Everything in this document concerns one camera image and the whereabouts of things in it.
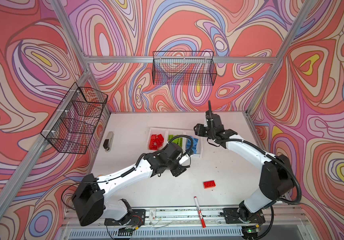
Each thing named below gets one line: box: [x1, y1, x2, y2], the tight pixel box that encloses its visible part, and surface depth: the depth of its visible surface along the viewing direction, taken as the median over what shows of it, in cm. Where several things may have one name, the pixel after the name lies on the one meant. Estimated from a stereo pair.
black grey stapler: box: [103, 131, 115, 153], surface depth 100 cm
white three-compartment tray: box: [147, 127, 203, 158], surface depth 100 cm
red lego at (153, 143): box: [149, 134, 158, 151], surface depth 101 cm
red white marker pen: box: [194, 196, 207, 228], surface depth 75 cm
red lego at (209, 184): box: [203, 180, 216, 189], surface depth 85 cm
